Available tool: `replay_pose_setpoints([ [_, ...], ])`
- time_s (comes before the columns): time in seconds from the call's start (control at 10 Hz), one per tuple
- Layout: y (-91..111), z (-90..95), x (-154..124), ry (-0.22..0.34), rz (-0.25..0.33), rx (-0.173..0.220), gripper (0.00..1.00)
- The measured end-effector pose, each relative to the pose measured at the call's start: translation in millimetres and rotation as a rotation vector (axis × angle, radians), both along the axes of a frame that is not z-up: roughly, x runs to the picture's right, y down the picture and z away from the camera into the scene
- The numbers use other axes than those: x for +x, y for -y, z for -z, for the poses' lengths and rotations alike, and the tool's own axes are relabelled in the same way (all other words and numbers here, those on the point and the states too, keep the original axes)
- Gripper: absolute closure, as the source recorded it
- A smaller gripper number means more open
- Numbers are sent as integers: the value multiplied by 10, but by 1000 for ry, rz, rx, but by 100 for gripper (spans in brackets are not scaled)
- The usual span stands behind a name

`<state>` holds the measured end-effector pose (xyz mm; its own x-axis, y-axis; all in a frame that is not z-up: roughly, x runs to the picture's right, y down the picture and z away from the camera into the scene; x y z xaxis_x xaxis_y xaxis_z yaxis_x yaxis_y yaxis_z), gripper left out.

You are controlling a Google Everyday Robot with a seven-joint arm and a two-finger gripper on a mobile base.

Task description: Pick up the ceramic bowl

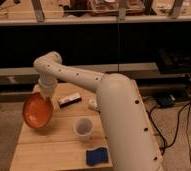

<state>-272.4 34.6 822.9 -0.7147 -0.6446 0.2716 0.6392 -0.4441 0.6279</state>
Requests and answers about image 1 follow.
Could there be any white cup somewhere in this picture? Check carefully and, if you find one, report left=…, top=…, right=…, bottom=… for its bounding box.
left=73, top=117, right=94, bottom=142

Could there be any black case on shelf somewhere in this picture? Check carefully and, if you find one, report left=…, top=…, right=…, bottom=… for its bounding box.
left=156, top=48, right=191, bottom=74

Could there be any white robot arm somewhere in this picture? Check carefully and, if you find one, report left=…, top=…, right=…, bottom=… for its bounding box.
left=34, top=52, right=164, bottom=171

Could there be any small white object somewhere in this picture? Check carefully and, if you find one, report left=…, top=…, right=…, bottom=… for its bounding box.
left=89, top=99, right=99, bottom=111

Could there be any black power adapter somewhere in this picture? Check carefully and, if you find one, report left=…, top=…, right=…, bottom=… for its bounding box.
left=155, top=95, right=174, bottom=108

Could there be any wooden table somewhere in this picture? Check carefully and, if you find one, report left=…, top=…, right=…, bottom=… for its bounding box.
left=9, top=79, right=164, bottom=171

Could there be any black and white box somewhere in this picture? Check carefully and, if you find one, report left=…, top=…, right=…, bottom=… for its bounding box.
left=57, top=93, right=82, bottom=108

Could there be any black floor cable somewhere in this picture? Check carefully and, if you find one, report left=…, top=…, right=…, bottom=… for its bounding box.
left=145, top=73, right=191, bottom=171

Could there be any long metal shelf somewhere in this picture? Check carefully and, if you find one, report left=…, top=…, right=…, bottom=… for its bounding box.
left=0, top=61, right=191, bottom=86

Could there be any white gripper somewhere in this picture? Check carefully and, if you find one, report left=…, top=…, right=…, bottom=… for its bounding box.
left=38, top=80, right=57, bottom=99

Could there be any orange ceramic bowl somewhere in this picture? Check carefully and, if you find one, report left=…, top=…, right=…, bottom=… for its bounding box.
left=22, top=92, right=53, bottom=129

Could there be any blue sponge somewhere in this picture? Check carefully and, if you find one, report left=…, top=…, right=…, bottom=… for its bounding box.
left=86, top=147, right=109, bottom=166

